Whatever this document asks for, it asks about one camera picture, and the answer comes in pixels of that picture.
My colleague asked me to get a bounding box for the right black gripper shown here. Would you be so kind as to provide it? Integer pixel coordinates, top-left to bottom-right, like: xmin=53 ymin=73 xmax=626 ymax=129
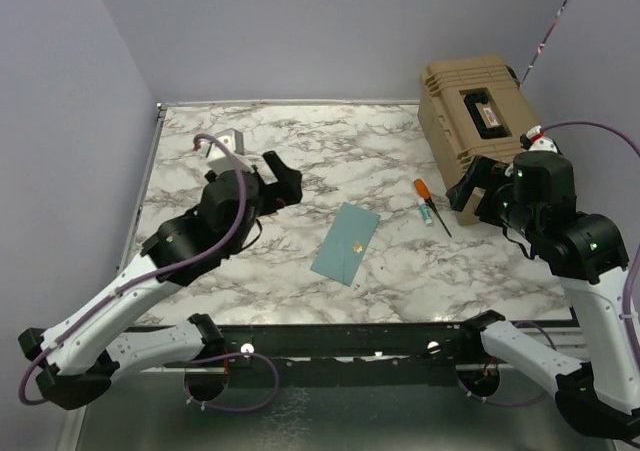
xmin=447 ymin=152 xmax=541 ymax=240

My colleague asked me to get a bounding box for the green glue stick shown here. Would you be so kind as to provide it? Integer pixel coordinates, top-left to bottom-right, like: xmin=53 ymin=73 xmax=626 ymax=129
xmin=417 ymin=197 xmax=433 ymax=226

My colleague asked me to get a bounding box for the teal envelope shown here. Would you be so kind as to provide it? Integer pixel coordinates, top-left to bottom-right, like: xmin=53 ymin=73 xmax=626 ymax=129
xmin=311 ymin=203 xmax=380 ymax=286

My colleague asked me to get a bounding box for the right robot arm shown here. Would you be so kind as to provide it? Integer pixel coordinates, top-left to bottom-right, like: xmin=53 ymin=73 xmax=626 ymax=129
xmin=446 ymin=151 xmax=639 ymax=442

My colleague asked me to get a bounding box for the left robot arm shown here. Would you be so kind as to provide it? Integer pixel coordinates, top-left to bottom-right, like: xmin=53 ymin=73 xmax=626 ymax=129
xmin=18 ymin=151 xmax=302 ymax=410

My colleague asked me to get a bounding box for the tan plastic tool case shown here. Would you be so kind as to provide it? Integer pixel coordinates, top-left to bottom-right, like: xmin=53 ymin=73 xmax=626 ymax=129
xmin=417 ymin=54 xmax=561 ymax=227

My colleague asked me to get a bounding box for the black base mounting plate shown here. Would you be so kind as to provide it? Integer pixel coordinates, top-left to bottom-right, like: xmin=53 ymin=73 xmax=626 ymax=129
xmin=164 ymin=315 xmax=506 ymax=387

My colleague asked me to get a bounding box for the striped tape strip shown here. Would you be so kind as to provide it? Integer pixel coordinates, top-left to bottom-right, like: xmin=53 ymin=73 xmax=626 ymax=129
xmin=518 ymin=0 xmax=577 ymax=86

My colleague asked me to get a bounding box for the orange handled screwdriver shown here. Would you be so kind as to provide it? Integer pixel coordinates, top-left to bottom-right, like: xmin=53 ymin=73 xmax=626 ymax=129
xmin=414 ymin=179 xmax=452 ymax=237

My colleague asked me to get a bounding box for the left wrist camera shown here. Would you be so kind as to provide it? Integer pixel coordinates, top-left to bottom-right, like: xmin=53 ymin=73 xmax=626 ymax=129
xmin=205 ymin=128 xmax=249 ymax=174

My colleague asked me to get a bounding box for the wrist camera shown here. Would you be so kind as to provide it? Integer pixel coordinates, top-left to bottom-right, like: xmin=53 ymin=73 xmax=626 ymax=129
xmin=205 ymin=128 xmax=249 ymax=174
xmin=520 ymin=125 xmax=560 ymax=154

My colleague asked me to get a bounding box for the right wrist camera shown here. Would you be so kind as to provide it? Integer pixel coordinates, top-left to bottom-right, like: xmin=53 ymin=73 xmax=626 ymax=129
xmin=520 ymin=125 xmax=560 ymax=154

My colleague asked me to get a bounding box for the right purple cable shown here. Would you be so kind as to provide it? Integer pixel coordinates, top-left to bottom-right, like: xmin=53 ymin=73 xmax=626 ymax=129
xmin=464 ymin=119 xmax=640 ymax=406

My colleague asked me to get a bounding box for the purple cable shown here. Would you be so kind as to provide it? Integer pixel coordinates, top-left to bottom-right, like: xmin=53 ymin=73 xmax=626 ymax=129
xmin=18 ymin=133 xmax=280 ymax=412
xmin=464 ymin=119 xmax=640 ymax=406

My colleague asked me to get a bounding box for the aluminium rail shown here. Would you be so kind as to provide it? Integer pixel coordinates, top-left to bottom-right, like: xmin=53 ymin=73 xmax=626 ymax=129
xmin=517 ymin=322 xmax=589 ymax=360

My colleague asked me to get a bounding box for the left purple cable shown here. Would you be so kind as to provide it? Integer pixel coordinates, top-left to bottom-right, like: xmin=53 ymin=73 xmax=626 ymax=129
xmin=18 ymin=133 xmax=280 ymax=412

